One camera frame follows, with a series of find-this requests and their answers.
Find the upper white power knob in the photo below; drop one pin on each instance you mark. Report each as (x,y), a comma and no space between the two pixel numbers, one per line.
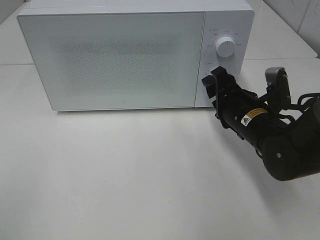
(225,46)

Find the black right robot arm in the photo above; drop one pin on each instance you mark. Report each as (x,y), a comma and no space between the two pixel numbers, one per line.
(285,135)

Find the white microwave oven body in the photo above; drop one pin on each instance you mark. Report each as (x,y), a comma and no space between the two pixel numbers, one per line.
(233,18)

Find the white microwave door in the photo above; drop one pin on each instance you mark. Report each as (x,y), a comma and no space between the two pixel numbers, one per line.
(116,61)

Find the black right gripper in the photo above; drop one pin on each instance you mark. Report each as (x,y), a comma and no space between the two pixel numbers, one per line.
(231,99)

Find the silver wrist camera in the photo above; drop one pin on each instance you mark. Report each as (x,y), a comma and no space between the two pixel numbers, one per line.
(278,92)

